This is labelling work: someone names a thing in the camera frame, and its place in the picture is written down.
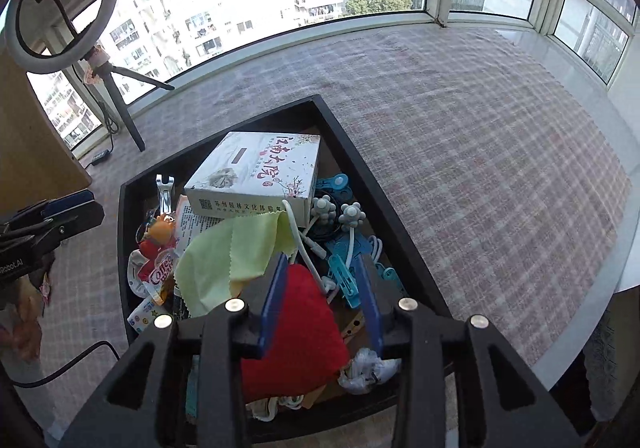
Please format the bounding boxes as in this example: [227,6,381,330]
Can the white USB cable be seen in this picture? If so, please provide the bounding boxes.
[281,198,386,301]

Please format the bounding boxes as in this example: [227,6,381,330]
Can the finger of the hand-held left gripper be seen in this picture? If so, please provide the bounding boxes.
[0,188,97,229]
[0,202,106,253]

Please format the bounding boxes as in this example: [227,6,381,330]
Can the black tray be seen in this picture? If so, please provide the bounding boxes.
[116,94,453,446]

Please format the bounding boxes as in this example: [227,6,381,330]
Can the red cloth pouch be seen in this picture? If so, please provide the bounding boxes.
[240,263,351,404]

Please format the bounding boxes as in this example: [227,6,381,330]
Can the ring light cable with remote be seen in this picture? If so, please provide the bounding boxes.
[75,65,123,167]

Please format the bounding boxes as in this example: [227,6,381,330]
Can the metal wrench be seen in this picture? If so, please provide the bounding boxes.
[155,174,176,216]

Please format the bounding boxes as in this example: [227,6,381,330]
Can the yellow green cloth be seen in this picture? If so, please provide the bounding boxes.
[175,213,297,319]

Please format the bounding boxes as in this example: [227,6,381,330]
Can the grey flower cable clip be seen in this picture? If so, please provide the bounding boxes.
[310,194,337,229]
[339,202,365,230]

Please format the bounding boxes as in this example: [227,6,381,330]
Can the light blue sachet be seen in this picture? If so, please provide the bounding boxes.
[185,358,201,424]

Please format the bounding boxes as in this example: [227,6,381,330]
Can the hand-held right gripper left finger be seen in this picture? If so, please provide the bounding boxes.
[59,252,291,448]

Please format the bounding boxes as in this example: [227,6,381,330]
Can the light blue plastic clip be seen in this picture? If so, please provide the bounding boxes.
[325,233,381,309]

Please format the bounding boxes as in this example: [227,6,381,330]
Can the white star print packet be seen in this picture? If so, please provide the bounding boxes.
[127,297,173,333]

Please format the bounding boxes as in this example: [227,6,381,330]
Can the peach packet with label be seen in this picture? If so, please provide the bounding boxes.
[175,195,226,253]

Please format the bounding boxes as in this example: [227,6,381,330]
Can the black tripod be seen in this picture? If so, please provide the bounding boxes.
[80,45,176,153]

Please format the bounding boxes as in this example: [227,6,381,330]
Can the thin black cable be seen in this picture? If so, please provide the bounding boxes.
[0,340,123,389]

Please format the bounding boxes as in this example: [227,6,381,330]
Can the red white creamer sachet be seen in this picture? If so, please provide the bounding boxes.
[129,248,181,306]

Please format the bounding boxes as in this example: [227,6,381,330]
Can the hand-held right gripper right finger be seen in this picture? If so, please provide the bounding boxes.
[352,255,583,448]

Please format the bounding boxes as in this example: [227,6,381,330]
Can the white floral cardboard box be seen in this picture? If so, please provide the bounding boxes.
[184,132,322,229]

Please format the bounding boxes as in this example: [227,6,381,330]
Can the white desktop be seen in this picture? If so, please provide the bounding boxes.
[495,25,640,394]

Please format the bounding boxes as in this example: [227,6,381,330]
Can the oak wooden board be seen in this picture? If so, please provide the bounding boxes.
[0,48,93,213]

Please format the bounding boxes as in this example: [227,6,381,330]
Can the cartoon figure packet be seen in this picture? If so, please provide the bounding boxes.
[139,215,178,253]

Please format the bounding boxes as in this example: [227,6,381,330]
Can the checked tablecloth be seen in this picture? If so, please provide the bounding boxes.
[37,25,631,429]

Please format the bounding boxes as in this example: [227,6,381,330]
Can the crumpled white wrapper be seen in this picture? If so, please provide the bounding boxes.
[339,348,402,394]

